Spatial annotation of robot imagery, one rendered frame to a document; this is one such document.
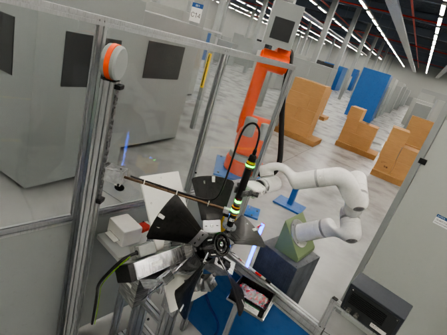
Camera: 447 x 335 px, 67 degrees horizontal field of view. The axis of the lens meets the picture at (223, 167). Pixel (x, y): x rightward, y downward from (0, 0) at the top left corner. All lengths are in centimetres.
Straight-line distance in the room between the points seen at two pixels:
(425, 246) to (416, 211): 29
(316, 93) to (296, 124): 99
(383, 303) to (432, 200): 151
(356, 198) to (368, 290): 44
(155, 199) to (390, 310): 122
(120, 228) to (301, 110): 810
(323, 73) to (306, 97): 265
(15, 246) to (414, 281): 292
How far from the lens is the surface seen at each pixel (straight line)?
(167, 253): 166
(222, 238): 167
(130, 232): 205
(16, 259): 208
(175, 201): 151
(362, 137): 1081
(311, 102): 960
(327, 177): 171
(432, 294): 339
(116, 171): 173
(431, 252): 326
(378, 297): 182
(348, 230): 213
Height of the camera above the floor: 213
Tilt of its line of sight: 21 degrees down
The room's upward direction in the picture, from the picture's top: 17 degrees clockwise
